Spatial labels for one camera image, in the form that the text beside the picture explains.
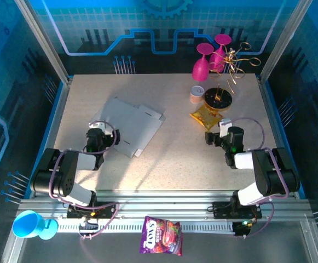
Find white paper box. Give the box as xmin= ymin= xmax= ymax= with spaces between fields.
xmin=95 ymin=97 xmax=167 ymax=159

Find black electronics box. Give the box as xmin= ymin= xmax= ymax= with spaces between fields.
xmin=78 ymin=218 xmax=99 ymax=239
xmin=234 ymin=219 xmax=258 ymax=237

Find yellow snack packet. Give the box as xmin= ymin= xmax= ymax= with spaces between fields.
xmin=189 ymin=104 xmax=225 ymax=129

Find pink wine glass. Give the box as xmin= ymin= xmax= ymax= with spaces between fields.
xmin=192 ymin=43 xmax=215 ymax=82
xmin=208 ymin=34 xmax=233 ymax=73

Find purple candy bag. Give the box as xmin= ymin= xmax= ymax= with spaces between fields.
xmin=138 ymin=215 xmax=183 ymax=257

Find blue plastic goblet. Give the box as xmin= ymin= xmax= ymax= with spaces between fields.
xmin=12 ymin=210 xmax=59 ymax=241

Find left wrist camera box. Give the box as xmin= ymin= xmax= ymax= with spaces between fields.
xmin=89 ymin=122 xmax=113 ymax=136

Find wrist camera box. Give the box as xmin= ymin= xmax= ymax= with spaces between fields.
xmin=89 ymin=122 xmax=113 ymax=136
xmin=218 ymin=118 xmax=233 ymax=138

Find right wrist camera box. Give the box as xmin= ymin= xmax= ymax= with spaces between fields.
xmin=218 ymin=118 xmax=233 ymax=138

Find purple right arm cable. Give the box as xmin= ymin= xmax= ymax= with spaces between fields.
xmin=229 ymin=117 xmax=290 ymax=239

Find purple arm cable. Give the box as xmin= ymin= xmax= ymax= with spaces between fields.
xmin=49 ymin=120 xmax=120 ymax=241
xmin=229 ymin=117 xmax=290 ymax=239

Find gold wire glass rack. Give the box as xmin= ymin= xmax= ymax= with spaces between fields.
xmin=204 ymin=41 xmax=262 ymax=112

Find aluminium side rail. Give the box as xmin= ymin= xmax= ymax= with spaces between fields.
xmin=24 ymin=76 xmax=73 ymax=199
xmin=257 ymin=75 xmax=304 ymax=198

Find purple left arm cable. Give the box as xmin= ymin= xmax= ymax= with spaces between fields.
xmin=49 ymin=120 xmax=120 ymax=241

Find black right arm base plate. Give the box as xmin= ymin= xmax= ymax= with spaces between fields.
xmin=212 ymin=201 xmax=263 ymax=220

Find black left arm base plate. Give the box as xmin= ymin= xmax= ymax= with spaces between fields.
xmin=66 ymin=202 xmax=116 ymax=219

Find aluminium frame rail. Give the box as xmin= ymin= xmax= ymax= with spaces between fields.
xmin=19 ymin=190 xmax=313 ymax=224

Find white slotted cable duct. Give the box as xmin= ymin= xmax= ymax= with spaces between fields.
xmin=57 ymin=221 xmax=238 ymax=233

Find aluminium frame post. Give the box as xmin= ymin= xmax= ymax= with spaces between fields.
xmin=13 ymin=0 xmax=72 ymax=84
xmin=258 ymin=0 xmax=314 ymax=83

